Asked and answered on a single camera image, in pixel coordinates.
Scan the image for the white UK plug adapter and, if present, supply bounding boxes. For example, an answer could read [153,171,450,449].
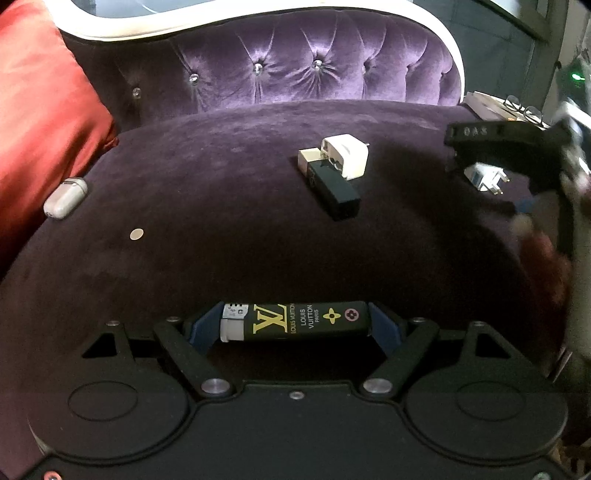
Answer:
[464,163,510,195]

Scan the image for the black LV lighter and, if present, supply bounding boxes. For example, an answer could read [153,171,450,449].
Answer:
[219,301,370,343]

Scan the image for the white three-pin adapter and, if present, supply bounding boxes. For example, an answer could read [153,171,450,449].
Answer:
[321,134,369,180]

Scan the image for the black gold lipstick tube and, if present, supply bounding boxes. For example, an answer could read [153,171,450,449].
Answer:
[297,148,361,221]

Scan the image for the red gloved right hand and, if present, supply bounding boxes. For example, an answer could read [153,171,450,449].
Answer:
[512,174,583,305]

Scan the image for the black eyeglasses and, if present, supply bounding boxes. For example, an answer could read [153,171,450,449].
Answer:
[503,95,545,128]

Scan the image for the small round coin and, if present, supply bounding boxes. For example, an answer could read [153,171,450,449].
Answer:
[129,228,144,241]

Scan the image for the white earbuds case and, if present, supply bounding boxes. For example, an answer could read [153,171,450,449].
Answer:
[43,177,89,220]

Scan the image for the purple tufted velvet sofa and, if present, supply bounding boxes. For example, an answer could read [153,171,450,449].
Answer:
[1,3,590,479]

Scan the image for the red satin cushion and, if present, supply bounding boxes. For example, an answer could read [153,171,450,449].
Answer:
[1,1,118,254]

